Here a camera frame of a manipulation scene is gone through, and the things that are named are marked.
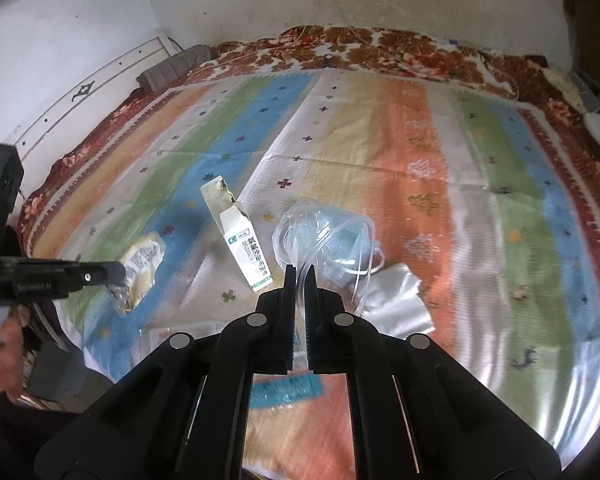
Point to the grey folded cloth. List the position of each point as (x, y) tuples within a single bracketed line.
[(175, 67)]

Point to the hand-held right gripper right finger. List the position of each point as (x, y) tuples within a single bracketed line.
[(325, 320)]

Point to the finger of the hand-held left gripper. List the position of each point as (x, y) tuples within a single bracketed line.
[(102, 273)]

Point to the cream yellow wrapper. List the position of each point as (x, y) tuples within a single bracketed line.
[(142, 265)]

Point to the striped colourful mat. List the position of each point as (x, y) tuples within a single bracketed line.
[(430, 160)]

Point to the white headboard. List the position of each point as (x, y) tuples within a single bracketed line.
[(80, 95)]

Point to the white carton box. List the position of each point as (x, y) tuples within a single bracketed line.
[(242, 250)]

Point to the blue white plastic package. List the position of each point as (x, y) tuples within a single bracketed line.
[(290, 390)]

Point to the crinkled clear plastic bag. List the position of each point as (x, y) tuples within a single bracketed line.
[(395, 300)]

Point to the person's left hand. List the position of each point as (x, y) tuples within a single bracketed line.
[(2, 355)]

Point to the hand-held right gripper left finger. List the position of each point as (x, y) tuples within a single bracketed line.
[(275, 320)]

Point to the clear bag with tubing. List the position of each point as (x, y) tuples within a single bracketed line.
[(330, 240)]

